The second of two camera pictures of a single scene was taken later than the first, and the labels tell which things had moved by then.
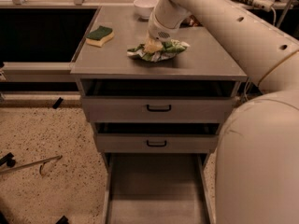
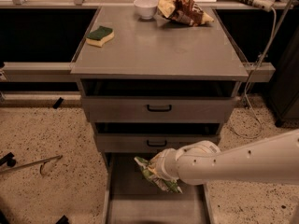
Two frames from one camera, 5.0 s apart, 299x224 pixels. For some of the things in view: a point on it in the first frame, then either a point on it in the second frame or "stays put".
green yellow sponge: x=98 y=37 stays put
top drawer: x=155 y=101 stays put
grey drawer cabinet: x=155 y=121 stays put
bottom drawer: x=158 y=189 stays put
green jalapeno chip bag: x=169 y=49 → x=148 y=170
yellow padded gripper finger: x=152 y=46 → x=151 y=165
